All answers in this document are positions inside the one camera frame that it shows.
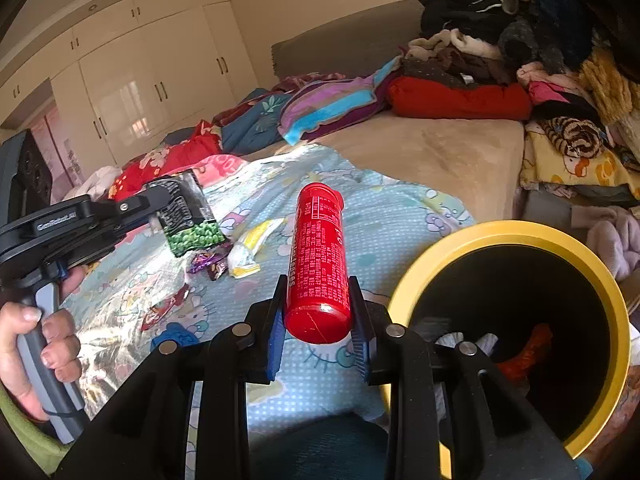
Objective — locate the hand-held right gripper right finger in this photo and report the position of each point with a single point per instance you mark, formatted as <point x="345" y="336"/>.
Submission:
<point x="361" y="355"/>

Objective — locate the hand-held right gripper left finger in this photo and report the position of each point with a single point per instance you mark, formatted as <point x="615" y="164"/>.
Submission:
<point x="274" y="347"/>

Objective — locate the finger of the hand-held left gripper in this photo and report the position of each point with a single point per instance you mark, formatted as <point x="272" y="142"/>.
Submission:
<point x="145" y="200"/>

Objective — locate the green snack packet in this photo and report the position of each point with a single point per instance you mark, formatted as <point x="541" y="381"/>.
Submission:
<point x="195" y="235"/>

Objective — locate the purple wrapper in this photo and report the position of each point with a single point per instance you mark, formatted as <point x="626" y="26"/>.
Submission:
<point x="212" y="265"/>

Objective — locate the yellow white wrapper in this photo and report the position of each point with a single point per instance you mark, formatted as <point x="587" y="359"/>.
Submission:
<point x="245" y="255"/>

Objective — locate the red can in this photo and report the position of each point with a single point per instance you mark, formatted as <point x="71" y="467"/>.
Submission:
<point x="317" y="260"/>

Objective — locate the small red candy wrapper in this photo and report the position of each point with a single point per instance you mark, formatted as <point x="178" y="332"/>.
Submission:
<point x="160" y="317"/>

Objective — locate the white tissue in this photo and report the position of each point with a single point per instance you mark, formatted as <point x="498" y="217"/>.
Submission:
<point x="485" y="342"/>

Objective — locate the red foil wrapper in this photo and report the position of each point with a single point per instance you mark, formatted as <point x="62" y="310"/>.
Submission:
<point x="525" y="360"/>

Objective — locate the black yellow-rimmed trash bin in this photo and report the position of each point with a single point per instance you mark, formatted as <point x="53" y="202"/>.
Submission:
<point x="500" y="232"/>

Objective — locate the person's left forearm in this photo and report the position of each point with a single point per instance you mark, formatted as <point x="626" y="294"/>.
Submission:
<point x="20" y="440"/>

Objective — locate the person's left hand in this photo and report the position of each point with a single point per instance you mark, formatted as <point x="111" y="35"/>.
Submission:
<point x="60" y="350"/>

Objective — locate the red floral blanket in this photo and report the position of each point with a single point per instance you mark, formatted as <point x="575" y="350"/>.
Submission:
<point x="165" y="157"/>

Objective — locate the white cloth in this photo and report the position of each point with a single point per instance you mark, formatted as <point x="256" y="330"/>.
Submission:
<point x="100" y="180"/>

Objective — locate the black device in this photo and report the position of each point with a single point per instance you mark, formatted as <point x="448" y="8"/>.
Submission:
<point x="25" y="170"/>

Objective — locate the pink printed curtain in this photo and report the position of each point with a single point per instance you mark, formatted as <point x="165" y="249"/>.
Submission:
<point x="60" y="155"/>

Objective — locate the pink cartoon blanket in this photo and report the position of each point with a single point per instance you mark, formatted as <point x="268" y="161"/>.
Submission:
<point x="220" y="167"/>

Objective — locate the teal pants leg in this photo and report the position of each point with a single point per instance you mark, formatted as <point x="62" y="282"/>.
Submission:
<point x="320" y="450"/>

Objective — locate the cream glossy wardrobe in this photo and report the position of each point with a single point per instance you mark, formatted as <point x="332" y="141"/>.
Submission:
<point x="125" y="90"/>

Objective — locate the maroon floral blanket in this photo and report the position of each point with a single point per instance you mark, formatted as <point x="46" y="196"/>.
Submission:
<point x="235" y="107"/>

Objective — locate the light blue cartoon quilt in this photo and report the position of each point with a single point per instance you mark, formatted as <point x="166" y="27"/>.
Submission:
<point x="390" y="200"/>

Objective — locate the purple blue striped blanket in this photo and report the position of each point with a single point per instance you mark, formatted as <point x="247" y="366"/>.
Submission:
<point x="330" y="105"/>

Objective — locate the beige bed sheet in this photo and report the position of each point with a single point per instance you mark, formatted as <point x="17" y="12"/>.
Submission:
<point x="440" y="155"/>

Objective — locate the grey headboard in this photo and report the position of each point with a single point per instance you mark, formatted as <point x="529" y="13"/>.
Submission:
<point x="340" y="45"/>

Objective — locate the yellow cartoon blanket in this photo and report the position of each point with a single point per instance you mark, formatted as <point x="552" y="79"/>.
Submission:
<point x="565" y="175"/>

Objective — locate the red pillow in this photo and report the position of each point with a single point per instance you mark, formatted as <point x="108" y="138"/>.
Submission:
<point x="460" y="100"/>

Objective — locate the purple fleece cloth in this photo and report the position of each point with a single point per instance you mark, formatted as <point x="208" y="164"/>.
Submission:
<point x="615" y="245"/>

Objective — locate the dark brown dotted garment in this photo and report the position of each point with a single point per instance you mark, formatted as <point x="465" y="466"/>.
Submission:
<point x="450" y="70"/>

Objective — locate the tiger striped cloth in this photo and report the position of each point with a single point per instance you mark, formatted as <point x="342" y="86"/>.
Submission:
<point x="575" y="137"/>

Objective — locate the pink cloth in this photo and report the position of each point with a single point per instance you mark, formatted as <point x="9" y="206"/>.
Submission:
<point x="547" y="87"/>

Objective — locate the cream white garment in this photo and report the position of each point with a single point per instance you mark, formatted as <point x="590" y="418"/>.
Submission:
<point x="460" y="42"/>

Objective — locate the grey speckled garment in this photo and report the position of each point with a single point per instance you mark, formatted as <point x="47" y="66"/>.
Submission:
<point x="525" y="45"/>

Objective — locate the black jacket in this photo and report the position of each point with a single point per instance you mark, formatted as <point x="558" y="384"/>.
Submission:
<point x="460" y="7"/>

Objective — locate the yellow fuzzy garment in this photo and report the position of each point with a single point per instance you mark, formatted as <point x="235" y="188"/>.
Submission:
<point x="612" y="85"/>

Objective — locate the dark blue fuzzy garment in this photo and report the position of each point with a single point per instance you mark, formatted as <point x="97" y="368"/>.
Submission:
<point x="560" y="20"/>

